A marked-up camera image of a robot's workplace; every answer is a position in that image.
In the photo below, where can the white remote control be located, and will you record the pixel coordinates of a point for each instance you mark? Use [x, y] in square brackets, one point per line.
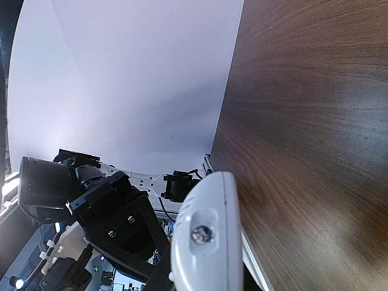
[206, 250]

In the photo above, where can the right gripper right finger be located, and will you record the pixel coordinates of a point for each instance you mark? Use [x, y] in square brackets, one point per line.
[249, 284]

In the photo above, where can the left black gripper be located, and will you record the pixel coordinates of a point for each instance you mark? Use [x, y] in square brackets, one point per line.
[117, 218]

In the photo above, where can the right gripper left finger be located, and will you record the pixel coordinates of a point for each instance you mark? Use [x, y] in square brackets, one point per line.
[159, 281]

